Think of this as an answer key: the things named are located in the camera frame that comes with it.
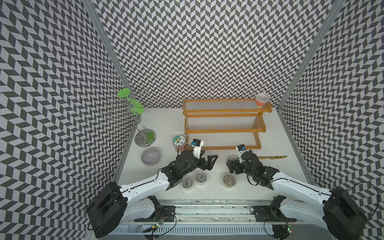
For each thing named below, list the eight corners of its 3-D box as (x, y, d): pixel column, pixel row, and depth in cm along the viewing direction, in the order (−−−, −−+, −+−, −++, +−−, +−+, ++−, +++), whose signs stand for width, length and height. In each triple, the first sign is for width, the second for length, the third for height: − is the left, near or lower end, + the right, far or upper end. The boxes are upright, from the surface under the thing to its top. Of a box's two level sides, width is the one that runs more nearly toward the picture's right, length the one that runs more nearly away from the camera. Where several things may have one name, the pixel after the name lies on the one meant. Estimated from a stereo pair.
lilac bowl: (142, 165, 90) (139, 162, 86) (145, 151, 96) (143, 147, 92) (157, 165, 90) (155, 162, 86) (160, 151, 96) (158, 147, 92)
